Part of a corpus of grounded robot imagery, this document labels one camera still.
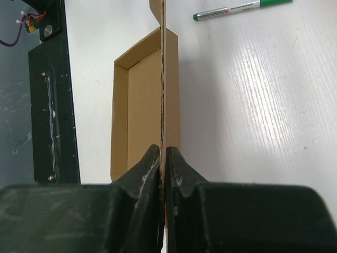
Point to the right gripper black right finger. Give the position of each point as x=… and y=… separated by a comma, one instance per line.
x=205, y=216

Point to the cardboard box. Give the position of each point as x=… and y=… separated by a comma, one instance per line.
x=146, y=117

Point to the green white marker pen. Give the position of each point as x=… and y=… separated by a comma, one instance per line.
x=240, y=8

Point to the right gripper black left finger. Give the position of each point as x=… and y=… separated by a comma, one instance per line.
x=124, y=216

